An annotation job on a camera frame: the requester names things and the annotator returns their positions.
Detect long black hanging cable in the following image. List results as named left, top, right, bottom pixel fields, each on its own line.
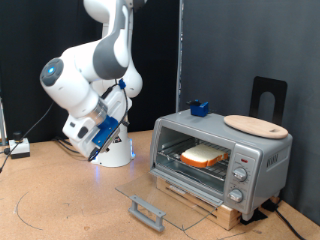
left=0, top=101, right=56, bottom=174

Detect slatted wooden riser block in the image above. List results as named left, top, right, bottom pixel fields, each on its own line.
left=155, top=176, right=243, bottom=232

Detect black cable with silver connector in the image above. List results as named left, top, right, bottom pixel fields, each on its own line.
left=53, top=135, right=73, bottom=148

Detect silver toaster oven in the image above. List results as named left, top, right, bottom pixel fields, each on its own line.
left=148, top=109, right=294, bottom=222

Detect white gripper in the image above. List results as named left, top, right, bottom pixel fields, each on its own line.
left=62, top=87, right=133, bottom=158

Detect silver oven knob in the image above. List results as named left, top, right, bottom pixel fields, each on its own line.
left=232, top=166, right=249, bottom=183
left=227, top=188, right=245, bottom=204

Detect grey metal frame leg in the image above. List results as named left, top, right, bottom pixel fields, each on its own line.
left=0, top=96, right=8, bottom=147

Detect round wooden serving board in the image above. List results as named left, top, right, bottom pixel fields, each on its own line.
left=223, top=114, right=289, bottom=140

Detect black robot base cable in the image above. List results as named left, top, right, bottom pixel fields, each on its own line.
left=55, top=139, right=81, bottom=155

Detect vertical metal pole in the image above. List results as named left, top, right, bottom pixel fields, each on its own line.
left=175, top=0, right=185, bottom=113

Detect wire oven rack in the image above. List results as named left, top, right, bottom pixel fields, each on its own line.
left=156, top=137, right=233, bottom=183

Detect black metal bracket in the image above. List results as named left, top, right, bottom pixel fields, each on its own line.
left=249, top=76, right=289, bottom=127

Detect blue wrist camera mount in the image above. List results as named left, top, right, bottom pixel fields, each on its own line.
left=91, top=78, right=127, bottom=148

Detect black oven power cord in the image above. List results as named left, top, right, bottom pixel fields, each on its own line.
left=274, top=208, right=306, bottom=240

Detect black foam pad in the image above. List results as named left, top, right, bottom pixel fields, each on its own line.
left=240, top=199, right=280, bottom=226

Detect white bread slice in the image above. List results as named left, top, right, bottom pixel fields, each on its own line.
left=179, top=143, right=230, bottom=169

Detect emergency stop button box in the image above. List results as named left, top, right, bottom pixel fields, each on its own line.
left=8, top=132, right=31, bottom=160

